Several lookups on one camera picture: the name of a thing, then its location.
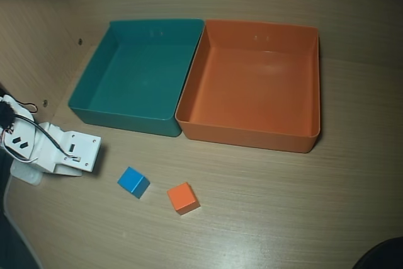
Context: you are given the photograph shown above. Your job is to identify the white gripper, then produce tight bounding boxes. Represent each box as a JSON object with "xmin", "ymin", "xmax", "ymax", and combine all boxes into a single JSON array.
[{"xmin": 33, "ymin": 122, "xmax": 84, "ymax": 178}]

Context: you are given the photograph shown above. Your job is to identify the blue cube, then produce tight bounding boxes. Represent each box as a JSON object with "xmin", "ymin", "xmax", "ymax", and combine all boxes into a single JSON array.
[{"xmin": 117, "ymin": 166, "xmax": 151, "ymax": 200}]

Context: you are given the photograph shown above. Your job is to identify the orange cube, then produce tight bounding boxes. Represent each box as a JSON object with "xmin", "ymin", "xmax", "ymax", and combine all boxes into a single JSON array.
[{"xmin": 166, "ymin": 181, "xmax": 202, "ymax": 216}]

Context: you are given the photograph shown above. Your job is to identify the teal plastic box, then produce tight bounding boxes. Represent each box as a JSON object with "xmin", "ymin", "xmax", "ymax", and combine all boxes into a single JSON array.
[{"xmin": 67, "ymin": 18, "xmax": 205, "ymax": 138}]

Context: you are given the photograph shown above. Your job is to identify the orange plastic box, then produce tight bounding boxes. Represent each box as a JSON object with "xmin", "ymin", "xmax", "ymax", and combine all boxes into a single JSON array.
[{"xmin": 174, "ymin": 19, "xmax": 322, "ymax": 154}]

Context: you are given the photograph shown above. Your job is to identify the dark round object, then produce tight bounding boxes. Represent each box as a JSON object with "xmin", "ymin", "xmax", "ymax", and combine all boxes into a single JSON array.
[{"xmin": 355, "ymin": 237, "xmax": 403, "ymax": 269}]

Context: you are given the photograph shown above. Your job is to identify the white wrist camera mount plate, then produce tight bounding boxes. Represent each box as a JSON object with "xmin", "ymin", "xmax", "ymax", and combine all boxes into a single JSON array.
[{"xmin": 57, "ymin": 129, "xmax": 102, "ymax": 174}]

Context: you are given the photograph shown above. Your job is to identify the black camera cable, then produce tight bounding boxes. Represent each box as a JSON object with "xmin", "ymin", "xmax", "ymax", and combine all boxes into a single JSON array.
[{"xmin": 12, "ymin": 116, "xmax": 79, "ymax": 160}]

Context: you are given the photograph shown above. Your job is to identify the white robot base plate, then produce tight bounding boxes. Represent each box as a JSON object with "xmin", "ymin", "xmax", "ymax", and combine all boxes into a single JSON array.
[{"xmin": 11, "ymin": 160, "xmax": 43, "ymax": 185}]

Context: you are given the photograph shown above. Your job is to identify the thin red black wire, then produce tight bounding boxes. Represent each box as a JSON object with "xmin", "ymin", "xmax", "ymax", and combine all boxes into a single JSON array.
[{"xmin": 17, "ymin": 101, "xmax": 39, "ymax": 114}]

